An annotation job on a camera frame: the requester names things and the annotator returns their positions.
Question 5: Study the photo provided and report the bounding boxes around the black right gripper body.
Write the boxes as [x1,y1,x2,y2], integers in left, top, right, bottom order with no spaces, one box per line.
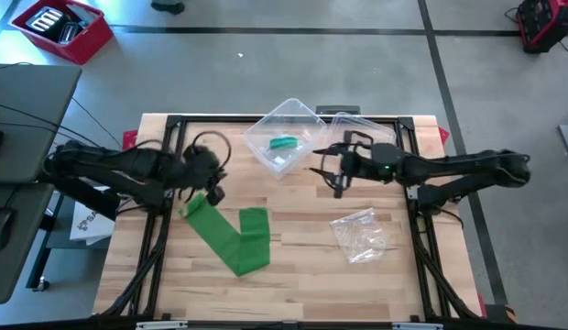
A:
[334,142,407,199]

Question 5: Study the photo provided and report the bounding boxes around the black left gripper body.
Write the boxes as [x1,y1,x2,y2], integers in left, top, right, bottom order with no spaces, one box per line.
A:
[177,143,227,207]

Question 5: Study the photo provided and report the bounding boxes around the clear plastic storage box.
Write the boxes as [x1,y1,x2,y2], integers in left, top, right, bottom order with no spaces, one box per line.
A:
[326,111,399,150]
[243,96,329,182]

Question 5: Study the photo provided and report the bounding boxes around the teal bandage roll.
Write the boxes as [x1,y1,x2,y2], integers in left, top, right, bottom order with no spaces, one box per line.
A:
[268,135,300,151]

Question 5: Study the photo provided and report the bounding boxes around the light green bandage strip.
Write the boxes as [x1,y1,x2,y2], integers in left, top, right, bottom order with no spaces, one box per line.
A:
[178,192,272,278]

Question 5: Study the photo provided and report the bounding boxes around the white printed cardboard box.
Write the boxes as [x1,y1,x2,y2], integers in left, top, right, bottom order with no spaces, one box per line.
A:
[68,185,121,247]

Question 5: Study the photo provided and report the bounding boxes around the black desk leg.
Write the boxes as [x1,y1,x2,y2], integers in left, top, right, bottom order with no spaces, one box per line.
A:
[26,192,66,292]

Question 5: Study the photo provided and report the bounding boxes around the person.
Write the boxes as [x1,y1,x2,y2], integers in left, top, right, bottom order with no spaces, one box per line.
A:
[149,0,187,17]

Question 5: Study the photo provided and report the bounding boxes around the red plastic crate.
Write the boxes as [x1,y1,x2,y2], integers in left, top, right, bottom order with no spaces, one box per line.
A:
[10,0,115,66]

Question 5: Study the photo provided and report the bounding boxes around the grey desk top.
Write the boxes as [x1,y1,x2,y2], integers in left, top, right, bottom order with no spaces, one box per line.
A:
[0,181,56,305]
[0,62,83,184]

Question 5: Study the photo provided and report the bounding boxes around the black computer mouse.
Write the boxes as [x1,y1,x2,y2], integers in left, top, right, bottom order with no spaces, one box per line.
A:
[0,206,16,253]

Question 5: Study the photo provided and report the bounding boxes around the small black silver device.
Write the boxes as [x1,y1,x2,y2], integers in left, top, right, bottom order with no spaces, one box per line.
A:
[58,21,85,46]

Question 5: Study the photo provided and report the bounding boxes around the red and black equipment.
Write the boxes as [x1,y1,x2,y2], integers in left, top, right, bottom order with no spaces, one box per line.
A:
[514,0,568,55]

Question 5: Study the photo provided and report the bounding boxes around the black white striped device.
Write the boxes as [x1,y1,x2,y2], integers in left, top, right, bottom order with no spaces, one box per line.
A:
[25,5,68,37]

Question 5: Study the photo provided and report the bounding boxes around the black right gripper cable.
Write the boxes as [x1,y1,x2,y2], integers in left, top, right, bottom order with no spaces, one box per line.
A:
[320,150,348,190]

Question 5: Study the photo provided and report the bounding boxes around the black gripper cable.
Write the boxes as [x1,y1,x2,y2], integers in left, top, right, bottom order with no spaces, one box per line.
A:
[320,150,348,190]
[191,129,234,171]

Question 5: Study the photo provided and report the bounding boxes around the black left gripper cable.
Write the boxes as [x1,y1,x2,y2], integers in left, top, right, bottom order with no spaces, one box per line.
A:
[191,129,234,171]

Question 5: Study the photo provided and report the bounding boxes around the black desk cable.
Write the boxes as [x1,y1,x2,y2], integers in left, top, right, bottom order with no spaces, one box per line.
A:
[0,101,102,149]
[71,95,125,149]

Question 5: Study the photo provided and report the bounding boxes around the silver bracket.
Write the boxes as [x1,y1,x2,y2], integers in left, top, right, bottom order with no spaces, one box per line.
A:
[391,322,445,330]
[135,320,190,330]

